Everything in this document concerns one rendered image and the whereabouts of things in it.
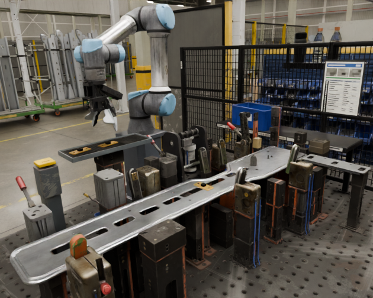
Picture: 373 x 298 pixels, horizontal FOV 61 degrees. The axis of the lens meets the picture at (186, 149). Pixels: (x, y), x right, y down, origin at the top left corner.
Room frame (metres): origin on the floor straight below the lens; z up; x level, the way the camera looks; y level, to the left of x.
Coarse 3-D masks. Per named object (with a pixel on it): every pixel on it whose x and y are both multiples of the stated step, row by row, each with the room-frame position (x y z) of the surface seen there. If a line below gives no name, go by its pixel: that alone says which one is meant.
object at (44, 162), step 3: (42, 159) 1.12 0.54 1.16; (45, 159) 1.12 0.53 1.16; (48, 159) 1.11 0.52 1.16; (51, 159) 1.11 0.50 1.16; (36, 162) 1.08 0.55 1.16; (39, 162) 1.08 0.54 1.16; (42, 162) 1.08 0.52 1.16; (45, 162) 1.08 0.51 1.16; (48, 162) 1.08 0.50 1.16; (51, 162) 1.08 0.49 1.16; (54, 162) 1.09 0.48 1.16; (36, 165) 1.08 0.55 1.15; (39, 165) 1.06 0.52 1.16; (42, 165) 1.06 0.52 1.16; (45, 165) 1.07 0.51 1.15; (48, 165) 1.08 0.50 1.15
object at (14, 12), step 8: (8, 0) 11.69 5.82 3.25; (16, 0) 11.86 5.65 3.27; (16, 8) 11.82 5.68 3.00; (16, 16) 11.72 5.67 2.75; (16, 24) 11.75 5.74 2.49; (16, 32) 11.72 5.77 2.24; (16, 40) 11.80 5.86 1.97; (24, 64) 11.78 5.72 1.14; (24, 72) 11.74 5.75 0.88; (32, 96) 11.74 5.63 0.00
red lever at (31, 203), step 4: (20, 176) 1.02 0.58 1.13; (16, 180) 1.00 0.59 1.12; (20, 180) 1.00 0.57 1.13; (20, 184) 0.99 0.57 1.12; (24, 184) 0.99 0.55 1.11; (20, 188) 0.98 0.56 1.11; (24, 188) 0.98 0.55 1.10; (24, 192) 0.97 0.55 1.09; (28, 196) 0.96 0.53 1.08; (28, 200) 0.95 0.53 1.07; (32, 200) 0.94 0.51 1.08; (28, 204) 0.93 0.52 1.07; (32, 204) 0.93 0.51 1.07
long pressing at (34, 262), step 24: (264, 168) 1.36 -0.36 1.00; (168, 192) 1.13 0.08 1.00; (216, 192) 1.12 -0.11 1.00; (96, 216) 0.95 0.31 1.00; (120, 216) 0.95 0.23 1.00; (144, 216) 0.95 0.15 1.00; (168, 216) 0.95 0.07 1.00; (48, 240) 0.83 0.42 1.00; (96, 240) 0.82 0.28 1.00; (120, 240) 0.82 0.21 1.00; (24, 264) 0.72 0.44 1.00; (48, 264) 0.71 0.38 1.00
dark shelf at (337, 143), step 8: (240, 128) 2.03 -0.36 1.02; (280, 128) 1.96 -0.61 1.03; (288, 128) 1.96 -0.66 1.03; (296, 128) 1.95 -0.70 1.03; (264, 136) 1.89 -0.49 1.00; (280, 136) 1.81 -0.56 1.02; (288, 136) 1.78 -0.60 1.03; (312, 136) 1.76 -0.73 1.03; (320, 136) 1.76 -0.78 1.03; (328, 136) 1.75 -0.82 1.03; (336, 136) 1.75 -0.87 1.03; (344, 136) 1.74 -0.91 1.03; (336, 144) 1.59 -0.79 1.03; (344, 144) 1.59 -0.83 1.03; (352, 144) 1.58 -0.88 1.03; (360, 144) 1.65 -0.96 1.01; (344, 152) 1.53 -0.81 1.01
